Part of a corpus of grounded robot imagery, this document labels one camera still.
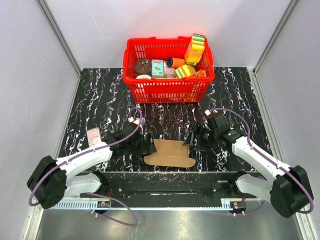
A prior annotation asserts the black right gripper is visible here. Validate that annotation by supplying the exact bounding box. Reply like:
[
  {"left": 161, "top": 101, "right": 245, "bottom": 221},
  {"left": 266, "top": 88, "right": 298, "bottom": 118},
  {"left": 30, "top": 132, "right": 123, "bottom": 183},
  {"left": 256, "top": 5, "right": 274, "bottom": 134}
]
[{"left": 182, "top": 122, "right": 219, "bottom": 153}]

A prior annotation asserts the brown cardboard box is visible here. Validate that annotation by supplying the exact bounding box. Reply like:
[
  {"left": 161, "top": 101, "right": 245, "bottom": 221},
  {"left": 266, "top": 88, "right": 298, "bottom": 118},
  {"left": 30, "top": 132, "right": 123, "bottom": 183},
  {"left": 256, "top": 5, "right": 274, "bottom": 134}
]
[{"left": 143, "top": 139, "right": 196, "bottom": 168}]

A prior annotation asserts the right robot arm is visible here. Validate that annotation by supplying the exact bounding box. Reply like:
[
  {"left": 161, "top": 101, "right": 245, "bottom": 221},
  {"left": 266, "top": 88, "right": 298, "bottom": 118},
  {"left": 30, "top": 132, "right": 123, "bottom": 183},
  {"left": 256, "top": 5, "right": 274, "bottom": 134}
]
[{"left": 183, "top": 110, "right": 314, "bottom": 218}]

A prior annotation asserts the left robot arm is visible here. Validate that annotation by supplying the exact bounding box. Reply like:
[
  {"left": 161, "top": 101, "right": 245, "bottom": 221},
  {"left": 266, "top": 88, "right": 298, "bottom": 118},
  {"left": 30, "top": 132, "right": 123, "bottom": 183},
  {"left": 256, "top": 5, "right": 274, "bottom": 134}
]
[{"left": 26, "top": 121, "right": 157, "bottom": 209}]

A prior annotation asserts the yellow green striped box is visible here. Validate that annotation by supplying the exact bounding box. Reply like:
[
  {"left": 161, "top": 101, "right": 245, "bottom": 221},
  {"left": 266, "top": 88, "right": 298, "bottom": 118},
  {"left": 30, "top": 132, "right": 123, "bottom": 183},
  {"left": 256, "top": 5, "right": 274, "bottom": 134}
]
[{"left": 174, "top": 64, "right": 197, "bottom": 79}]

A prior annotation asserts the pink small box in basket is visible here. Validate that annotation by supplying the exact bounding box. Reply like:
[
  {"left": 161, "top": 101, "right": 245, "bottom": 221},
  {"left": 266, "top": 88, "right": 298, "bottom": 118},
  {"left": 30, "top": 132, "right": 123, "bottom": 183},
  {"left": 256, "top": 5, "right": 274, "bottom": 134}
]
[{"left": 163, "top": 61, "right": 176, "bottom": 78}]

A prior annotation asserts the teal snack box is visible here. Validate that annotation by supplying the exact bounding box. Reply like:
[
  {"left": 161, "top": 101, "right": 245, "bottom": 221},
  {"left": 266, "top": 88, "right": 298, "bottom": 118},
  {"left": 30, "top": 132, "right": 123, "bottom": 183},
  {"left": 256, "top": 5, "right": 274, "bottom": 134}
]
[{"left": 151, "top": 59, "right": 164, "bottom": 78}]

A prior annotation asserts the red plastic shopping basket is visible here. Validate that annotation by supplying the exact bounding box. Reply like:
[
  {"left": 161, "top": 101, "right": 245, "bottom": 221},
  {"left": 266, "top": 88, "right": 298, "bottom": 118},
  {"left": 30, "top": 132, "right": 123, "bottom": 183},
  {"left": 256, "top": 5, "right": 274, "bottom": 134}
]
[{"left": 123, "top": 36, "right": 215, "bottom": 104}]

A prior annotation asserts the small orange packet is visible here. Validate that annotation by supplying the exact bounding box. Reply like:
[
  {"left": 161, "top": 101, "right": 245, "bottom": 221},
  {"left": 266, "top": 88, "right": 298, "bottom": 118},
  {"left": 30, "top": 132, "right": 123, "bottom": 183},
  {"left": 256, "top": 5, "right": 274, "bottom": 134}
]
[{"left": 193, "top": 69, "right": 207, "bottom": 78}]

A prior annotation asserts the white round lid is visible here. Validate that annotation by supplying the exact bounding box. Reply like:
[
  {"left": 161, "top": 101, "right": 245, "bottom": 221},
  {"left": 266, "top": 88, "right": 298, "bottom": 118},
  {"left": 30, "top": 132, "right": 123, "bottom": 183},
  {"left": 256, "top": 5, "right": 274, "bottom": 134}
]
[{"left": 136, "top": 74, "right": 152, "bottom": 80}]

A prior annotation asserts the orange tube with blue cap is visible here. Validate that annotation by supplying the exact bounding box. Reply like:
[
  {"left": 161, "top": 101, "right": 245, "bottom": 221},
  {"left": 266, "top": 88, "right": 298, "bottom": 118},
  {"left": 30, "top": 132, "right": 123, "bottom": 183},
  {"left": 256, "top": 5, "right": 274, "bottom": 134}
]
[{"left": 166, "top": 57, "right": 186, "bottom": 69}]

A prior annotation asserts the brown round cookie pack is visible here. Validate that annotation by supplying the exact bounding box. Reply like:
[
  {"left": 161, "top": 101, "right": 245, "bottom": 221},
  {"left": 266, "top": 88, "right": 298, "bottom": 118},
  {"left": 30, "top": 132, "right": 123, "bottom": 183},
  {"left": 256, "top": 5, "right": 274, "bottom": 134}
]
[{"left": 133, "top": 58, "right": 152, "bottom": 76}]

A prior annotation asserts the tall orange yellow carton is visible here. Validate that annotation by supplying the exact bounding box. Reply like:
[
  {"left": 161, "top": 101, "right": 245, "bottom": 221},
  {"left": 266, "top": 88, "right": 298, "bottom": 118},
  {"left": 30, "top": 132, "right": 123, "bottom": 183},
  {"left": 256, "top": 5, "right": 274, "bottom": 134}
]
[{"left": 184, "top": 33, "right": 205, "bottom": 67}]

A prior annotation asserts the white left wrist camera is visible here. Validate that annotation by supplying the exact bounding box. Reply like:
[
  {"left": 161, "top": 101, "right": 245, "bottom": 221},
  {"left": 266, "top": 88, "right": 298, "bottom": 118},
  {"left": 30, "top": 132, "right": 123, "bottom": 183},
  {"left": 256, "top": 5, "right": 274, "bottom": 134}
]
[{"left": 128, "top": 117, "right": 141, "bottom": 128}]

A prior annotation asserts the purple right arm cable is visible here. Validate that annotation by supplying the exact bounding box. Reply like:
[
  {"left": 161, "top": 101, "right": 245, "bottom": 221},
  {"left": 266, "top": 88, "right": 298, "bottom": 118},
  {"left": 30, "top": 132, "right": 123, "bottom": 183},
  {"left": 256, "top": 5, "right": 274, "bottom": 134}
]
[{"left": 203, "top": 107, "right": 315, "bottom": 216}]

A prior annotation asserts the aluminium frame rail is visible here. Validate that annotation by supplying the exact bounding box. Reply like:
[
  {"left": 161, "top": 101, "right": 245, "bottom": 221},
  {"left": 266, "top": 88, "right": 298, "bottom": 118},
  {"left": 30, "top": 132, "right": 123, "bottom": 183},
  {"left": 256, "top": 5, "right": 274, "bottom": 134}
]
[{"left": 36, "top": 0, "right": 82, "bottom": 74}]

